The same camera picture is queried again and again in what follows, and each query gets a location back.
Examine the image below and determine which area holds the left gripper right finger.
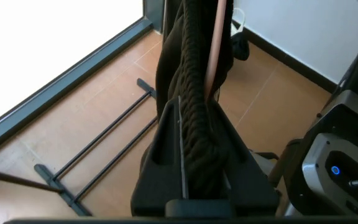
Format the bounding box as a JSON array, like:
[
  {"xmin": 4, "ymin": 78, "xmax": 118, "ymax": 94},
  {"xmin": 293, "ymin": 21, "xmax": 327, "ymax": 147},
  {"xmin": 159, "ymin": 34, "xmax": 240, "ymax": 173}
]
[{"xmin": 211, "ymin": 100, "xmax": 280, "ymax": 218}]

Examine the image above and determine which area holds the black garment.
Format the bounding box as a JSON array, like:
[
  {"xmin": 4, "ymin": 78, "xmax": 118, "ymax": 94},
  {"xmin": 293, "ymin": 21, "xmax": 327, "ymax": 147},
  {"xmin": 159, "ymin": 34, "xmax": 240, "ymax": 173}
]
[{"xmin": 140, "ymin": 0, "xmax": 234, "ymax": 200}]

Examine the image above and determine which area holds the pink clothes hanger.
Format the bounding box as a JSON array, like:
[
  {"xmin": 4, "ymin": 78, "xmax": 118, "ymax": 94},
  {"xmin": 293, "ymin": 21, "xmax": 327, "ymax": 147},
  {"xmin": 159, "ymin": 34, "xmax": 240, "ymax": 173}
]
[{"xmin": 203, "ymin": 0, "xmax": 228, "ymax": 101}]

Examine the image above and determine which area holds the heap of clothes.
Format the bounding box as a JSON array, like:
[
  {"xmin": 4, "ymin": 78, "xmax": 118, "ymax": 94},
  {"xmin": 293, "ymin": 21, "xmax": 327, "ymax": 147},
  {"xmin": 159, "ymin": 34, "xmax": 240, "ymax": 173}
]
[{"xmin": 231, "ymin": 30, "xmax": 250, "ymax": 62}]

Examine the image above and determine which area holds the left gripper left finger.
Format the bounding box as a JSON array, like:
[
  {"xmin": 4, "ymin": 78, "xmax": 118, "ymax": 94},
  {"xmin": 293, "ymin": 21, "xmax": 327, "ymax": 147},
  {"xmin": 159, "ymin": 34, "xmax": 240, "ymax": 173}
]
[{"xmin": 131, "ymin": 95, "xmax": 189, "ymax": 218}]

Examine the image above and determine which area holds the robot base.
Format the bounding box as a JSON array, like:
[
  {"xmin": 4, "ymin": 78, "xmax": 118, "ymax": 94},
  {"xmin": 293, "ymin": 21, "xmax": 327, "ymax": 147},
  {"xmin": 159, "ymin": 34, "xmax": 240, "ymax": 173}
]
[{"xmin": 250, "ymin": 44, "xmax": 358, "ymax": 218}]

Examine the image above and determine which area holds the window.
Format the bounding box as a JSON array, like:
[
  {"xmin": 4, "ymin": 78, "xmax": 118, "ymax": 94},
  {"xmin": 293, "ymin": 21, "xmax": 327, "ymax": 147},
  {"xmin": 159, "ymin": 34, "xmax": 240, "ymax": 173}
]
[{"xmin": 0, "ymin": 0, "xmax": 166, "ymax": 161}]

